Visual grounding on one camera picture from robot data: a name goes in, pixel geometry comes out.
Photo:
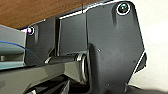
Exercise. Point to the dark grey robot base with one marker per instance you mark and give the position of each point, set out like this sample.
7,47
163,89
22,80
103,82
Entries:
113,46

